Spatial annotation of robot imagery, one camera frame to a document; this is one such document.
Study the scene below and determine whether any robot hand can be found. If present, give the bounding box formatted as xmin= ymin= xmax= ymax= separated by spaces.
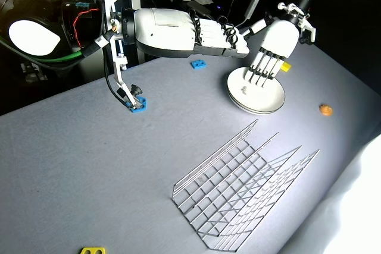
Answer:
xmin=130 ymin=7 xmax=250 ymax=59
xmin=240 ymin=17 xmax=300 ymax=89

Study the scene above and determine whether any black power adapter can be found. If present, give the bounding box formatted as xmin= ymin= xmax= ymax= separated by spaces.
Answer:
xmin=187 ymin=0 xmax=215 ymax=17

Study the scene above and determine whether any blue two-hole block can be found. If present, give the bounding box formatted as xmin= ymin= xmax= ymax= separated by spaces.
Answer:
xmin=190 ymin=59 xmax=208 ymax=70

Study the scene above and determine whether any blue pentagon block with holes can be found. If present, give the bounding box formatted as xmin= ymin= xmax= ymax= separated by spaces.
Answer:
xmin=124 ymin=96 xmax=149 ymax=114

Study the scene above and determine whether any grey table cloth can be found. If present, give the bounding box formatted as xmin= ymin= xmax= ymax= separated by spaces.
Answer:
xmin=0 ymin=32 xmax=381 ymax=254

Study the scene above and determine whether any yellow two-hole block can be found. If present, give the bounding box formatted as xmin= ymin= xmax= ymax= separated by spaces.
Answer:
xmin=79 ymin=247 xmax=107 ymax=254

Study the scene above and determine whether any white wire dish rack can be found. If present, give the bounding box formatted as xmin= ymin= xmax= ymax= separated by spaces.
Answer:
xmin=171 ymin=119 xmax=321 ymax=250

